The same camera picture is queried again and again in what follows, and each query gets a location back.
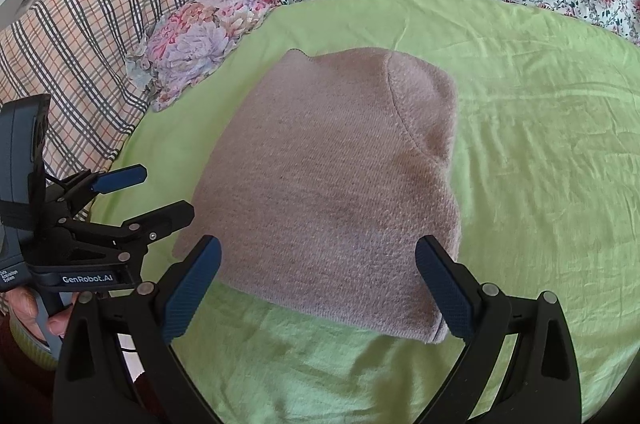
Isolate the purple pink floral pillow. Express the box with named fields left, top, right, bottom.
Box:
left=125, top=0, right=279, bottom=113

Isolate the plaid blanket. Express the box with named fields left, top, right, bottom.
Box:
left=0, top=0, right=232, bottom=226

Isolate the person's left hand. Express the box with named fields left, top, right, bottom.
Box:
left=0, top=286, right=82, bottom=348

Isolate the light green bed sheet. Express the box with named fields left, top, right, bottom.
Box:
left=91, top=0, right=640, bottom=424

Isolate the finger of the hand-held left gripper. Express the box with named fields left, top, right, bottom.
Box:
left=44, top=163, right=149, bottom=221
left=60, top=199, right=197, bottom=251

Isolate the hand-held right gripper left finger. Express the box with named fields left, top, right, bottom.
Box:
left=51, top=234, right=223, bottom=424

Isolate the beige knit sweater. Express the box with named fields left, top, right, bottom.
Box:
left=172, top=47, right=464, bottom=346

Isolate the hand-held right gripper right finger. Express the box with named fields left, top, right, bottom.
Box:
left=414, top=234, right=582, bottom=424

